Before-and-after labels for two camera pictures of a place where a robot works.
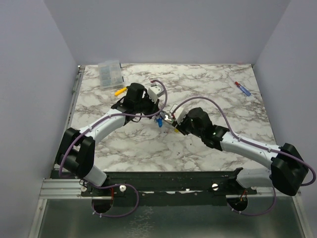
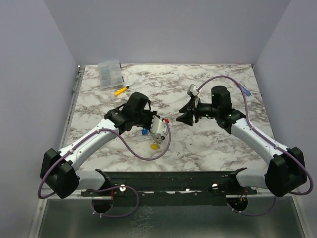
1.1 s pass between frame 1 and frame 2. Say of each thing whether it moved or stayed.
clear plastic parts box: stayed
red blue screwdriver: stayed
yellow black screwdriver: stayed
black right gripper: moved
